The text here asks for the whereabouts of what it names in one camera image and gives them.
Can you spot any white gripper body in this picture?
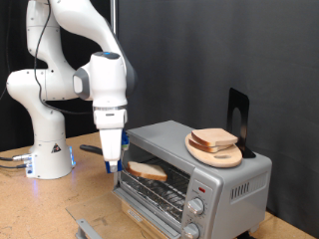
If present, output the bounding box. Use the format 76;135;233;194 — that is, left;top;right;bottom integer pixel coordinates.
93;109;129;163

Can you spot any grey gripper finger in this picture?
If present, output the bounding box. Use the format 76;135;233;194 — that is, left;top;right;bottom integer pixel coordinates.
108;160;120;174

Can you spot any black spatula with blue block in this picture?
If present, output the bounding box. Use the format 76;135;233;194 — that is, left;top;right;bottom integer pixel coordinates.
79;143;134;174

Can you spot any white bread slice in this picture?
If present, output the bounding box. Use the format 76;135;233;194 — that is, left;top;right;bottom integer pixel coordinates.
190;127;239;149
125;160;168;182
187;136;234;154

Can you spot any glass oven door with handle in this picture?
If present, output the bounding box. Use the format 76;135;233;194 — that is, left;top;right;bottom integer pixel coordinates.
65;189;182;239

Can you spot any silver oven knob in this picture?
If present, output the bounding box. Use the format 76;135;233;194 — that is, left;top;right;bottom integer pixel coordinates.
181;222;201;239
186;197;205;216

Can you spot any silver toaster oven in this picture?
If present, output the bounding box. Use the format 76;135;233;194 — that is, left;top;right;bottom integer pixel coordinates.
113;119;273;239

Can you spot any round wooden cutting board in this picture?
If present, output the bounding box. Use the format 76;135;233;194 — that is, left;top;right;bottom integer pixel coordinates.
184;132;244;168

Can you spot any vertical metal pole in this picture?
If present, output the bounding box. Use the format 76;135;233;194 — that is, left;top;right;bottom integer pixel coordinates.
110;0;120;36

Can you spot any dark grey backdrop cloth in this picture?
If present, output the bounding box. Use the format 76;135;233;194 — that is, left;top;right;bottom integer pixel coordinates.
116;0;319;238

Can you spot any black metal bookend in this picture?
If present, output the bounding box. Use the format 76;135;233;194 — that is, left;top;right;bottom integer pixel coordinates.
226;87;257;159

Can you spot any black backdrop cloth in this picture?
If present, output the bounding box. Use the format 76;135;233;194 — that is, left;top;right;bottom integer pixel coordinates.
0;0;114;152

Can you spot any wire oven rack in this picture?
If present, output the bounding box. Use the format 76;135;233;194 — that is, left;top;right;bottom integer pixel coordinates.
120;157;191;222

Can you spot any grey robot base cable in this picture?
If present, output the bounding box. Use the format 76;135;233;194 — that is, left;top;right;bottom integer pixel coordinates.
0;152;33;162
0;162;29;170

